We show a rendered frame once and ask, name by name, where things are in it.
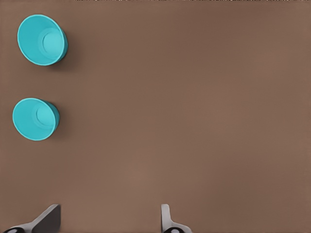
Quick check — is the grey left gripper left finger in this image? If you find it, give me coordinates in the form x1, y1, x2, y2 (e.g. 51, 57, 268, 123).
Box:
1, 203, 61, 233

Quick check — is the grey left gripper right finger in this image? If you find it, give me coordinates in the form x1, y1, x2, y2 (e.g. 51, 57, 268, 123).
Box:
160, 203, 192, 233

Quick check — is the small turquoise blue bowl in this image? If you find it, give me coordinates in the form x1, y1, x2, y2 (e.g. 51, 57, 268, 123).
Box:
12, 97, 60, 142

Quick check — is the large turquoise blue bowl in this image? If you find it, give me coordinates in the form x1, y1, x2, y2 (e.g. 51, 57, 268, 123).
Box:
17, 14, 69, 67

